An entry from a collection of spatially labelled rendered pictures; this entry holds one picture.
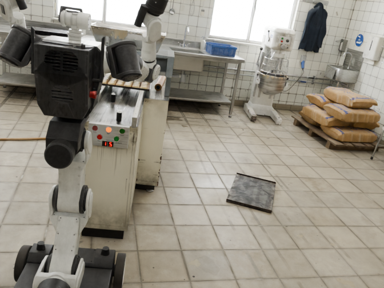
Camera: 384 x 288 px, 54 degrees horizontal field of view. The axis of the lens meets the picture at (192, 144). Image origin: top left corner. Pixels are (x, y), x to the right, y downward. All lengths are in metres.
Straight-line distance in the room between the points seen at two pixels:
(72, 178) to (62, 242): 0.33
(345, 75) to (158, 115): 4.15
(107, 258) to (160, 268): 0.43
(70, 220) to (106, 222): 0.67
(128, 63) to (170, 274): 1.41
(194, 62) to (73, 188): 3.96
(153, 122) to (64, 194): 1.31
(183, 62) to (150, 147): 2.63
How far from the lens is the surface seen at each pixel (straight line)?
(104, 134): 2.33
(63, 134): 1.64
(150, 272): 2.49
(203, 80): 6.33
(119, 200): 2.55
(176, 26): 6.10
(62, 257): 2.01
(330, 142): 5.37
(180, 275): 2.51
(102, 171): 2.47
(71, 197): 1.92
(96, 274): 2.21
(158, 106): 3.00
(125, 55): 1.61
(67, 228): 2.01
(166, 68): 3.01
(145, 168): 3.19
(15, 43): 1.70
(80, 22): 1.65
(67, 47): 1.50
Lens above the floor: 1.61
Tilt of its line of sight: 21 degrees down
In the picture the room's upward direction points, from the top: 9 degrees clockwise
